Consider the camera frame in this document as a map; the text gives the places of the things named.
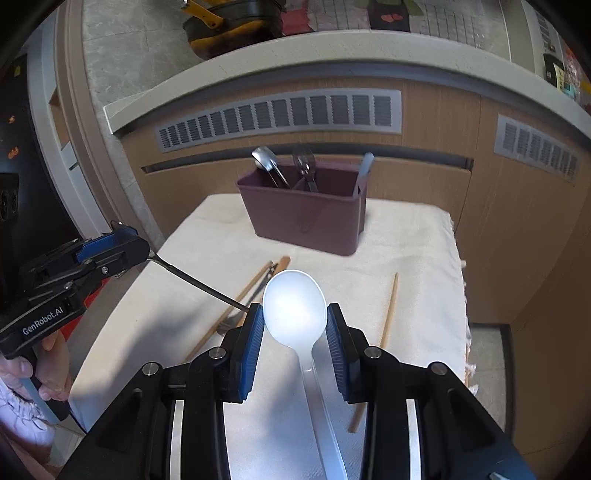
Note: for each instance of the blue-grey utensil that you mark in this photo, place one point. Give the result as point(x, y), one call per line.
point(364, 168)

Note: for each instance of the pink clothing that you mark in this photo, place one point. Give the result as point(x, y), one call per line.
point(16, 408)

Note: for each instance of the wooden chopstick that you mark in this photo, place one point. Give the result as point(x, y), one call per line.
point(249, 289)
point(388, 314)

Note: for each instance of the cartoon wall sticker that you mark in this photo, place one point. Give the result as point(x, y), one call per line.
point(438, 18)

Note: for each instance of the short grey vent grille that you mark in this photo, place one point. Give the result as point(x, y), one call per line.
point(535, 147)

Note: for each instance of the stone kitchen countertop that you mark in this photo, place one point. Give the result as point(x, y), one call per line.
point(323, 55)

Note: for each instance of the white plastic spoon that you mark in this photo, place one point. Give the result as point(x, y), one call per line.
point(293, 309)

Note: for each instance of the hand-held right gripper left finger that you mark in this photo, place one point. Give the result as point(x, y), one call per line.
point(249, 350)

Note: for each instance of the thin dark metal spoon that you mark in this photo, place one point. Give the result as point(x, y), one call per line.
point(198, 286)

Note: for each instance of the shiny metal spoon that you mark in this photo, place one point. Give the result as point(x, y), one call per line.
point(263, 158)

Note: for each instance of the cream fringed cloth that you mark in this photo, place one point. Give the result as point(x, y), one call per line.
point(415, 258)

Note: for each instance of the thin dark metal fork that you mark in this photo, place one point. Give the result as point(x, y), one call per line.
point(304, 161)

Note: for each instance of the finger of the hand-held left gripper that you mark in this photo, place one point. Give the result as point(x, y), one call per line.
point(124, 261)
point(108, 242)

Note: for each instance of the long grey vent grille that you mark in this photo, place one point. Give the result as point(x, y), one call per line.
point(277, 115)

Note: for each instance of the brown plastic utensil holder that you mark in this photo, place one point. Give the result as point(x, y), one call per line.
point(300, 217)

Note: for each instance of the wooden kitchen cabinet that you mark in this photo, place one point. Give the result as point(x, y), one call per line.
point(508, 230)

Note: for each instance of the dark sauce bottle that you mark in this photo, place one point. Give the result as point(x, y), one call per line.
point(554, 71)

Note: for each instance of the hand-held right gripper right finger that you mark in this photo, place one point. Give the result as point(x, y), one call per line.
point(341, 355)

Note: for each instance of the person's left hand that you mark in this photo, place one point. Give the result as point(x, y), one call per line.
point(53, 364)

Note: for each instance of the dark door panel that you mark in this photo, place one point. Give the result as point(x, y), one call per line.
point(18, 175)

